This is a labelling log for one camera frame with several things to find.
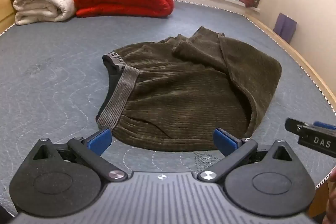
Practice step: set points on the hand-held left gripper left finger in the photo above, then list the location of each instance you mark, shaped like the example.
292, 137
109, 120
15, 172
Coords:
101, 140

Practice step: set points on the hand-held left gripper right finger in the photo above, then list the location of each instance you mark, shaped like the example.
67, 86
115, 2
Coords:
223, 140

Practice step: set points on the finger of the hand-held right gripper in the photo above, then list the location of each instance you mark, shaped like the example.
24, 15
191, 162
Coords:
302, 125

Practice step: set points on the person's right forearm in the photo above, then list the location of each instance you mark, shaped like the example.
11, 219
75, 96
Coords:
332, 197

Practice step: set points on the purple paper on wall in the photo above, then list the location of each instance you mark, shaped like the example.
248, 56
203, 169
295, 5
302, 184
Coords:
284, 27

